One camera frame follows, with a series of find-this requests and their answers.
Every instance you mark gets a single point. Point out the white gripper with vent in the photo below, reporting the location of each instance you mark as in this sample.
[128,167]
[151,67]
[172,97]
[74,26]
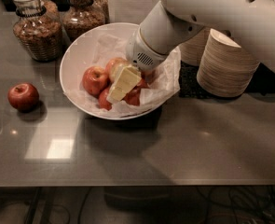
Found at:
[141,54]

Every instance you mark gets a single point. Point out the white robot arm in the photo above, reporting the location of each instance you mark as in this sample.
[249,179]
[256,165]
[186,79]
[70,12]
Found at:
[242,35]

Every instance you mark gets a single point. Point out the back middle apple in bowl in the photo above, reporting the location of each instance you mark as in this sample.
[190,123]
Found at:
[112,62]

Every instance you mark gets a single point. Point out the front right red apple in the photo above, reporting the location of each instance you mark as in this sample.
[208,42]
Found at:
[133,97]

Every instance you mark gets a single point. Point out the white round bowl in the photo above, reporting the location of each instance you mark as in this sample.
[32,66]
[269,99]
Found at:
[78,59]

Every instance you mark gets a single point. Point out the left red apple in bowl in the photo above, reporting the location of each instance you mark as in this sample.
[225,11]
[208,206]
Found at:
[95,80]

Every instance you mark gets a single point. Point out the front left red apple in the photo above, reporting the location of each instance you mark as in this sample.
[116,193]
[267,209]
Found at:
[102,100]

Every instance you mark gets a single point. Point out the red apple on table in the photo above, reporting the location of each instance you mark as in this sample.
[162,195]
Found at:
[24,97]

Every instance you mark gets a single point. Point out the dark mat under bowl stacks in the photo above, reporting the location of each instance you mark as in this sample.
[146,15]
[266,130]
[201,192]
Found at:
[263,82]

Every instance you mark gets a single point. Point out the back stack of paper bowls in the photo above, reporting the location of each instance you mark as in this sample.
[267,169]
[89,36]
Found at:
[192,50]

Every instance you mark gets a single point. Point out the stack of paper bowls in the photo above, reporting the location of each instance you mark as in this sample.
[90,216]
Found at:
[225,69]
[192,50]

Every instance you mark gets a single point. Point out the white paper sign left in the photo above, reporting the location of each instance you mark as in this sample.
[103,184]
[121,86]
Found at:
[133,11]

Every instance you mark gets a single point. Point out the right glass granola jar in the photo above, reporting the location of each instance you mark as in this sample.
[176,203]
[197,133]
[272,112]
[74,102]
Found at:
[82,16]

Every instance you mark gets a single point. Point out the glass granola jar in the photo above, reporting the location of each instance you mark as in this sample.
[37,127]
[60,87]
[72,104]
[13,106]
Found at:
[82,16]
[38,31]

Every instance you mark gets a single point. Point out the front stack of paper bowls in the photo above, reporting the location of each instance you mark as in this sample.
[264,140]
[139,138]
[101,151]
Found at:
[225,69]

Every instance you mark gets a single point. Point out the left glass granola jar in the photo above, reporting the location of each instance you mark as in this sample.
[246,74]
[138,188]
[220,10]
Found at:
[38,31]

